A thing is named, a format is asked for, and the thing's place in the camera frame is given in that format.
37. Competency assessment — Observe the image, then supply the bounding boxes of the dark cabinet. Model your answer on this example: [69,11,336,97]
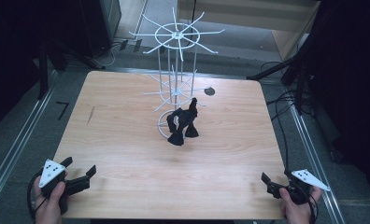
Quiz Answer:
[78,0,122,58]

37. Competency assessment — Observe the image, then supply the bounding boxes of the black floor cables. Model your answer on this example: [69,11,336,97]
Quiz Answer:
[260,60,304,171]

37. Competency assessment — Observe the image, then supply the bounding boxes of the black metal stand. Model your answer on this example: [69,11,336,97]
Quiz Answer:
[246,46,319,115]
[36,36,107,101]

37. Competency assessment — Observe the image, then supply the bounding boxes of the light wooden panel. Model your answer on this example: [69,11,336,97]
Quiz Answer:
[177,0,321,62]

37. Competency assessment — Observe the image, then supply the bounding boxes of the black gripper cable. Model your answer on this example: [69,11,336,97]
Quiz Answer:
[26,173,50,221]
[305,186,320,224]

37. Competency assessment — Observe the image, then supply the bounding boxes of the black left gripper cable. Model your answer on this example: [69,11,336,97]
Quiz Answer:
[26,173,50,221]

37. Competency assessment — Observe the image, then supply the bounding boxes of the white floor cable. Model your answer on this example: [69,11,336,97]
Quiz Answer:
[104,41,122,68]

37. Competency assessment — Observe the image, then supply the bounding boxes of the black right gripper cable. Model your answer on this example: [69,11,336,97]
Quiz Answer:
[305,186,320,224]

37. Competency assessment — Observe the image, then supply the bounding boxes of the person's right hand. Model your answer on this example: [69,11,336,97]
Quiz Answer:
[277,186,323,224]

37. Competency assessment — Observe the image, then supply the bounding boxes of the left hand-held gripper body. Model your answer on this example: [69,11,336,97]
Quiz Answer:
[37,159,92,217]

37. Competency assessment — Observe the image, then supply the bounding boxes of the person's left hand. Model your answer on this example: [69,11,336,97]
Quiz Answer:
[33,180,67,224]

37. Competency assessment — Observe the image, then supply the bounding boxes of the black strappy cloth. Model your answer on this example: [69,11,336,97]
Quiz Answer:
[165,96,201,147]

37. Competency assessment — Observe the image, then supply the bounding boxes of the white wire rack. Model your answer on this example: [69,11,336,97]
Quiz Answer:
[128,7,226,139]

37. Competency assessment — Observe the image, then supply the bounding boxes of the metal floor rail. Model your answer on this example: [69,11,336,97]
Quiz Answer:
[0,70,57,207]
[289,104,347,224]

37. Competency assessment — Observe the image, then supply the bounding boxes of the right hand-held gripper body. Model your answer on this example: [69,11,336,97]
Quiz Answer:
[266,168,332,206]

